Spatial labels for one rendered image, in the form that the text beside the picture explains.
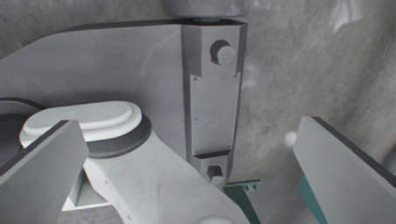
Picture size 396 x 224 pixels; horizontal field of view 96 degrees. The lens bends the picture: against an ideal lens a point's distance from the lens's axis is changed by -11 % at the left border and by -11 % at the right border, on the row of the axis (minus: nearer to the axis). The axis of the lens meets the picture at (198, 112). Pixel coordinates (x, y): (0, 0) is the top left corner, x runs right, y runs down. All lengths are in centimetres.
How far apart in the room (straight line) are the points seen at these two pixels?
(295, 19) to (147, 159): 64
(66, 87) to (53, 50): 8
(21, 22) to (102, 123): 43
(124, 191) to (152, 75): 27
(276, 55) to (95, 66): 57
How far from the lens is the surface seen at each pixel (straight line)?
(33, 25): 69
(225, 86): 49
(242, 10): 47
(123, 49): 45
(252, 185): 111
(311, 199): 129
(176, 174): 30
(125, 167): 33
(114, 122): 35
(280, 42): 76
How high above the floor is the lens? 61
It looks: 57 degrees down
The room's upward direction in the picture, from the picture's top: 156 degrees clockwise
